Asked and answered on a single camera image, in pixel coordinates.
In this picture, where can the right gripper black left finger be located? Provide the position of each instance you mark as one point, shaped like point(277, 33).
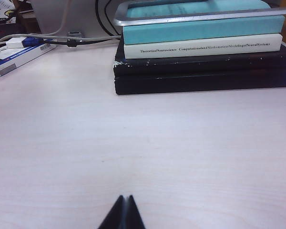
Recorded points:
point(116, 217)

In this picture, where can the silver monitor stand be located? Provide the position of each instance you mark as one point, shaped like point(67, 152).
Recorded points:
point(120, 14)

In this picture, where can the teal hardcover book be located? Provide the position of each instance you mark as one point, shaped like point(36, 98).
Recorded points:
point(205, 31)

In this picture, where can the plain black book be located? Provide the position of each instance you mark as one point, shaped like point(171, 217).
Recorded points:
point(205, 84)

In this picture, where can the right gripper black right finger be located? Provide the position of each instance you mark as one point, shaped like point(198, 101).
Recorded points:
point(133, 217)

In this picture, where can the silver flat panel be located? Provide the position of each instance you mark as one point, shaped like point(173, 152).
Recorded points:
point(50, 14)

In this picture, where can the blue and white box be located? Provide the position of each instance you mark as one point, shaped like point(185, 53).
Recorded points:
point(14, 62)

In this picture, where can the blue VGA plug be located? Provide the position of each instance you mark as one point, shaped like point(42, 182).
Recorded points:
point(33, 42)

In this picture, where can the white Theoretical Neuroscience book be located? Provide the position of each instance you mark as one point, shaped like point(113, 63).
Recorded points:
point(133, 51)

